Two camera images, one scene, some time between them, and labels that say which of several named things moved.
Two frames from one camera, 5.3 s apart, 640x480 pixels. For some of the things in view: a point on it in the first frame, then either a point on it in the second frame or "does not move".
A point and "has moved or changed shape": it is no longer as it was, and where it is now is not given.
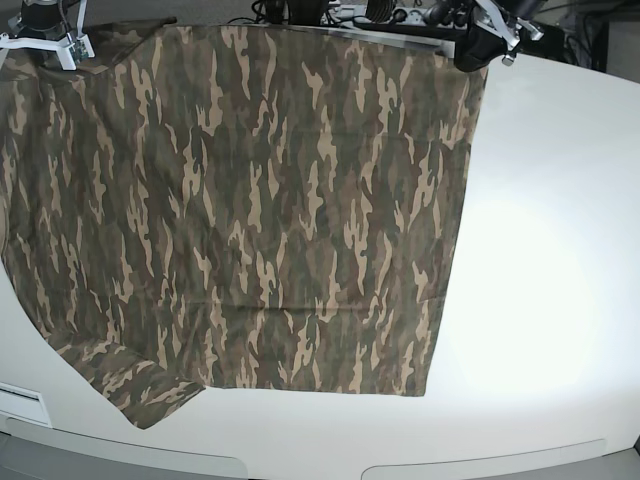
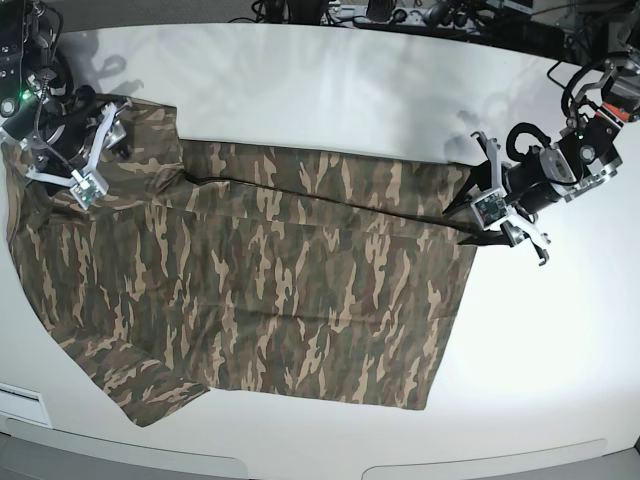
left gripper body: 61,45 → 110,130
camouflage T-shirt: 247,206 has moved or changed shape
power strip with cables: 441,16 does not move
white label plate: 24,403 does not move
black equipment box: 551,45 does not move
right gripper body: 492,31 → 492,210
